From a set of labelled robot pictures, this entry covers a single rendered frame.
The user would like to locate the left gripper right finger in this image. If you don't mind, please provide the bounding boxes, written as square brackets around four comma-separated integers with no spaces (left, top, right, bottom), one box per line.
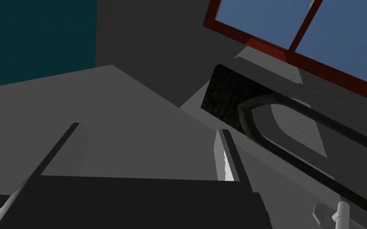
[213,128,254,193]

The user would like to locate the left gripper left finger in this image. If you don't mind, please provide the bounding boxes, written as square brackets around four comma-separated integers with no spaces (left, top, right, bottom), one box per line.
[27,122,90,184]

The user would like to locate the dark rimmed sink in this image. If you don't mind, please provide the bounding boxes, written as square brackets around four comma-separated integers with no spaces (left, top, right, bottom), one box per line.
[236,93,367,224]

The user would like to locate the white faucet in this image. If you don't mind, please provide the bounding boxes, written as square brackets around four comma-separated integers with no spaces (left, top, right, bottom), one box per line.
[312,200,351,229]

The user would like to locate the red framed window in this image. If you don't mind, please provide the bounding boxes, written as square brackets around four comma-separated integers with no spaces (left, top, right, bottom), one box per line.
[202,0,367,107]

